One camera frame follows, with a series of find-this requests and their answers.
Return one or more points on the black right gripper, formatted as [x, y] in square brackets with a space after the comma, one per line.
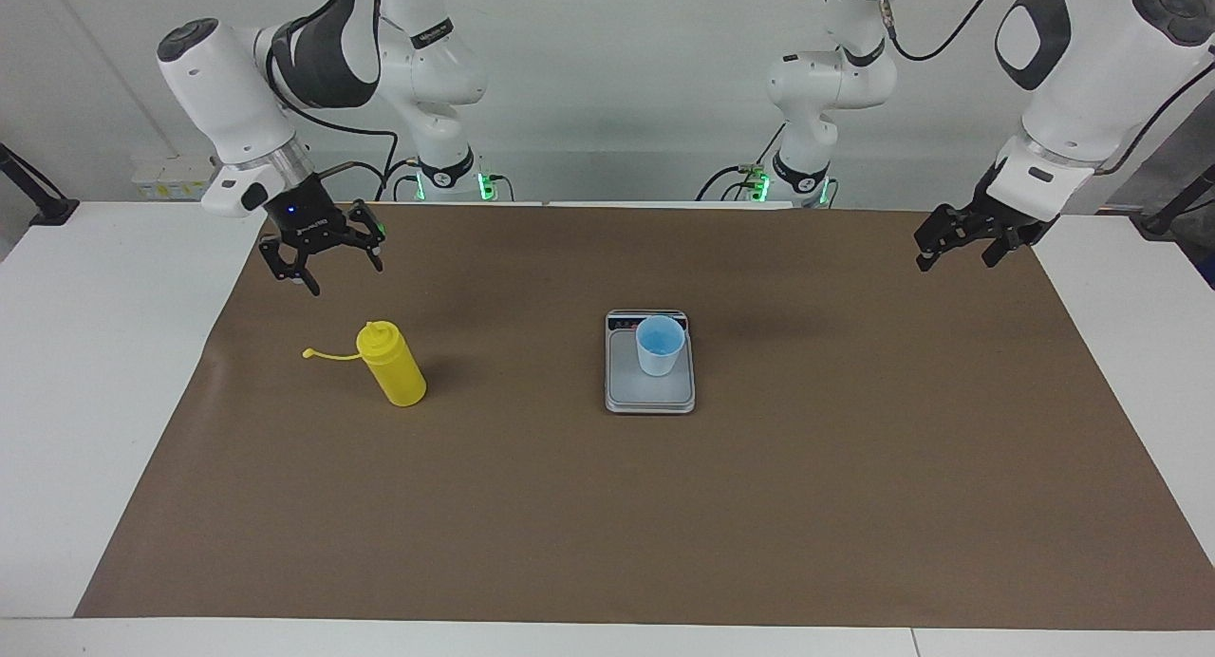
[306, 215]

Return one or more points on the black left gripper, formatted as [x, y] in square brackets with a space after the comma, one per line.
[1011, 222]

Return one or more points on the yellow squeeze bottle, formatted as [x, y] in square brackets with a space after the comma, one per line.
[401, 377]

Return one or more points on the light blue plastic cup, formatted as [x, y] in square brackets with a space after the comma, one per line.
[660, 348]

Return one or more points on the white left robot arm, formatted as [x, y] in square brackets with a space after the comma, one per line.
[1092, 78]

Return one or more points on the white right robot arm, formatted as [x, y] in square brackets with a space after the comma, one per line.
[228, 87]

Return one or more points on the silver digital kitchen scale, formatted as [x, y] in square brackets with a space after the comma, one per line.
[626, 386]

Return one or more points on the black clamp stand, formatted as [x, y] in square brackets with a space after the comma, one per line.
[52, 209]
[1160, 222]

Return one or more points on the brown paper mat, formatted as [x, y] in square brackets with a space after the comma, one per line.
[570, 524]

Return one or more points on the white wall socket strip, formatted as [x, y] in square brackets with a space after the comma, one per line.
[171, 178]

